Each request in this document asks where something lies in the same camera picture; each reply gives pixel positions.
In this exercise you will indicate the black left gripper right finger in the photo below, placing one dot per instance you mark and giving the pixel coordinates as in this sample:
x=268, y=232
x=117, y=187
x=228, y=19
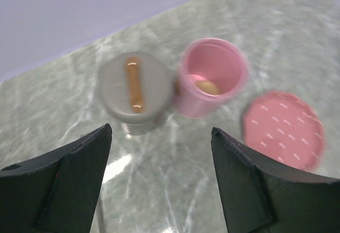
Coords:
x=259, y=194

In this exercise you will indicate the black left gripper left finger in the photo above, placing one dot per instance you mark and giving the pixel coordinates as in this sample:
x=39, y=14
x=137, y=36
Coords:
x=57, y=191

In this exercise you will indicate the round steamed bun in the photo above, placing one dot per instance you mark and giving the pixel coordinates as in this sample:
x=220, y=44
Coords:
x=208, y=87

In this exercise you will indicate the grey round lid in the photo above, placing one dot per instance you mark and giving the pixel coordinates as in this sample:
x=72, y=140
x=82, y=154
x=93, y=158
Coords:
x=135, y=87

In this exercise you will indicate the grey lunch box cup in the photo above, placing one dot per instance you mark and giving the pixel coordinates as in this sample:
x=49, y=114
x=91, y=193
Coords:
x=144, y=127

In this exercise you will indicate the pink lunch box cup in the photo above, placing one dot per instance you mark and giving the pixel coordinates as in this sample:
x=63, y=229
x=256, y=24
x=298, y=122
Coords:
x=209, y=59

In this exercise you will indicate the pink dotted plate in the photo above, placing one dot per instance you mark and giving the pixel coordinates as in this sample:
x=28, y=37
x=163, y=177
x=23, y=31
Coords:
x=283, y=127

